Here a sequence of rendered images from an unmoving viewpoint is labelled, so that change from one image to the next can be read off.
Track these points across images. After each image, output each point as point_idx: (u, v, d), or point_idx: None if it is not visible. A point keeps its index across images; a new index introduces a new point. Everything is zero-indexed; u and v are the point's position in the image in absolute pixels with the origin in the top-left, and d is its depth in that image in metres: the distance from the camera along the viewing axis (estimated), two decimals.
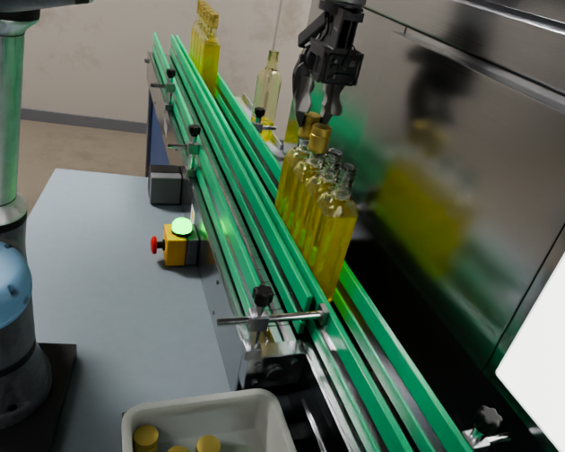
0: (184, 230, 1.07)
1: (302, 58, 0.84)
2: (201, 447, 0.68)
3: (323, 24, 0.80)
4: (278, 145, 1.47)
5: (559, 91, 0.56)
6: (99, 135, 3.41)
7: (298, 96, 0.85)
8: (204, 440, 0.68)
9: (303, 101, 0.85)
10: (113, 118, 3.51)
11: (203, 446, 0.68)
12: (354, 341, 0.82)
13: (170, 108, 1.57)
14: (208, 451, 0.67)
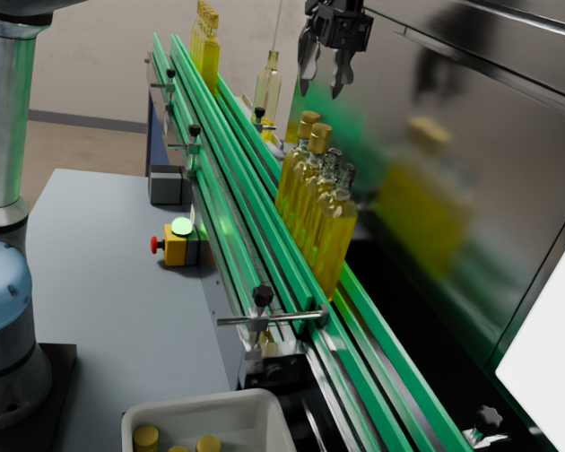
0: (184, 230, 1.07)
1: (309, 24, 0.81)
2: (201, 447, 0.68)
3: None
4: (278, 145, 1.47)
5: (559, 91, 0.56)
6: (99, 135, 3.41)
7: (302, 63, 0.82)
8: (204, 440, 0.68)
9: (308, 68, 0.82)
10: (113, 118, 3.51)
11: (203, 446, 0.68)
12: (354, 341, 0.82)
13: (170, 108, 1.57)
14: (208, 451, 0.67)
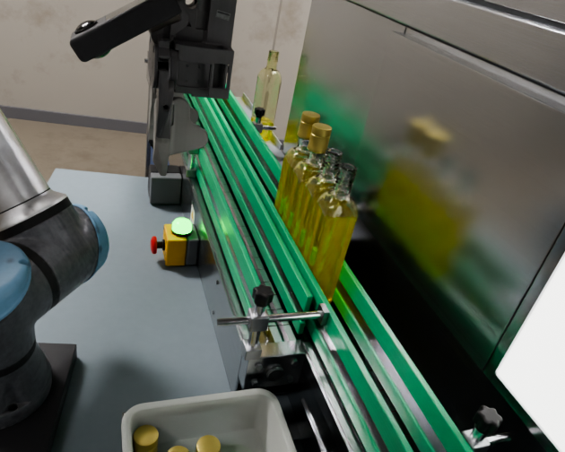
0: (184, 230, 1.07)
1: (155, 77, 0.51)
2: (201, 447, 0.68)
3: (177, 14, 0.49)
4: (278, 145, 1.47)
5: (559, 91, 0.56)
6: (99, 135, 3.41)
7: (169, 134, 0.54)
8: (204, 440, 0.68)
9: (182, 136, 0.55)
10: (113, 118, 3.51)
11: (203, 446, 0.68)
12: (354, 341, 0.82)
13: None
14: (208, 451, 0.67)
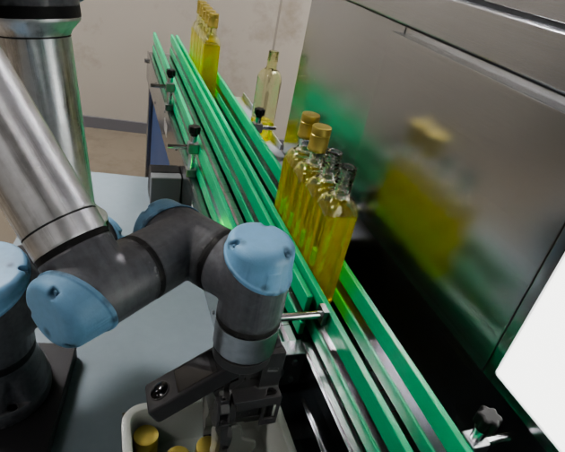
0: None
1: (217, 424, 0.60)
2: (201, 447, 0.67)
3: (235, 378, 0.59)
4: (278, 145, 1.47)
5: (559, 91, 0.56)
6: (99, 135, 3.41)
7: None
8: (204, 441, 0.68)
9: (235, 449, 0.65)
10: (113, 118, 3.51)
11: (203, 447, 0.68)
12: (354, 341, 0.82)
13: (170, 108, 1.57)
14: None
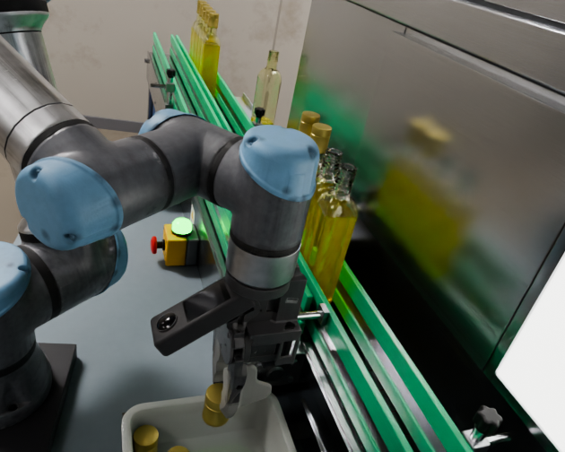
0: (184, 230, 1.07)
1: (230, 361, 0.54)
2: (211, 394, 0.62)
3: (251, 308, 0.53)
4: None
5: (559, 91, 0.56)
6: None
7: (239, 396, 0.58)
8: (213, 388, 0.62)
9: (249, 394, 0.59)
10: (113, 118, 3.51)
11: (213, 394, 0.62)
12: (354, 341, 0.82)
13: (170, 108, 1.57)
14: (219, 398, 0.61)
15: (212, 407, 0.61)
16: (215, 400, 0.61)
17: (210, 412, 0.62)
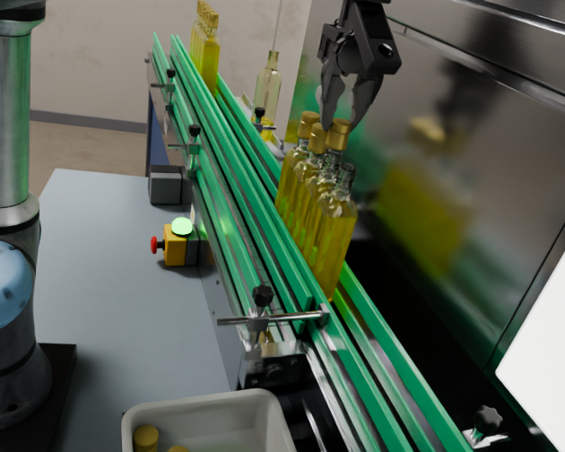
0: (184, 230, 1.07)
1: None
2: (344, 123, 0.78)
3: None
4: (278, 145, 1.47)
5: (559, 91, 0.56)
6: (99, 135, 3.41)
7: (365, 99, 0.79)
8: (338, 122, 0.78)
9: None
10: (113, 118, 3.51)
11: (343, 123, 0.78)
12: (354, 341, 0.82)
13: (170, 108, 1.57)
14: (347, 122, 0.79)
15: (350, 130, 0.78)
16: (349, 123, 0.78)
17: (348, 135, 0.79)
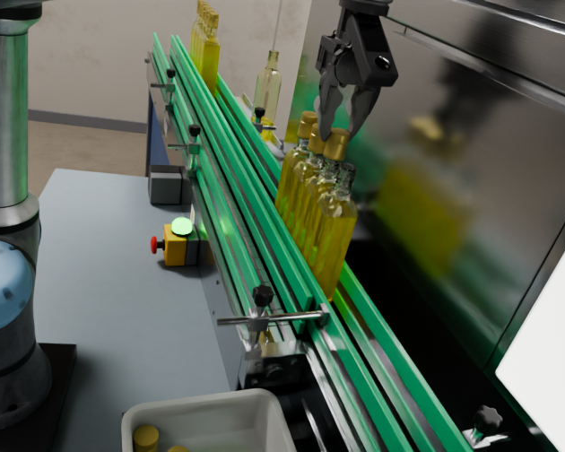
0: (184, 230, 1.07)
1: None
2: (343, 134, 0.78)
3: None
4: (278, 145, 1.47)
5: (559, 91, 0.56)
6: (99, 135, 3.41)
7: (362, 109, 0.80)
8: (336, 132, 0.78)
9: None
10: (113, 118, 3.51)
11: (342, 133, 0.79)
12: (354, 341, 0.82)
13: (170, 108, 1.57)
14: (345, 132, 0.79)
15: (348, 140, 0.79)
16: (347, 133, 0.79)
17: (346, 145, 0.80)
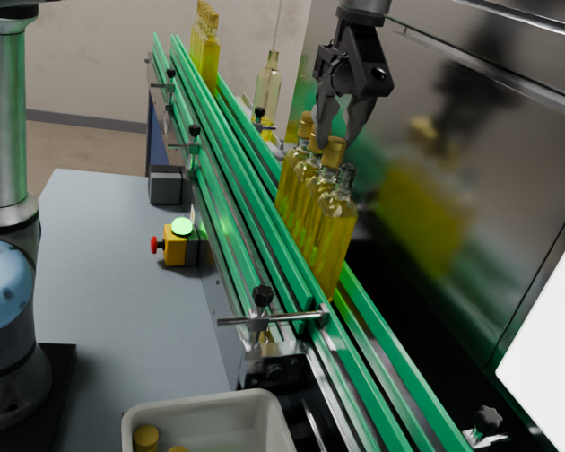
0: (184, 230, 1.07)
1: None
2: (340, 142, 0.79)
3: None
4: (278, 145, 1.47)
5: (559, 91, 0.56)
6: (99, 135, 3.41)
7: (360, 118, 0.80)
8: (334, 140, 0.79)
9: None
10: (113, 118, 3.51)
11: (338, 141, 0.79)
12: (354, 341, 0.82)
13: (170, 108, 1.57)
14: (343, 140, 0.80)
15: (345, 148, 0.80)
16: (343, 142, 0.80)
17: (343, 153, 0.80)
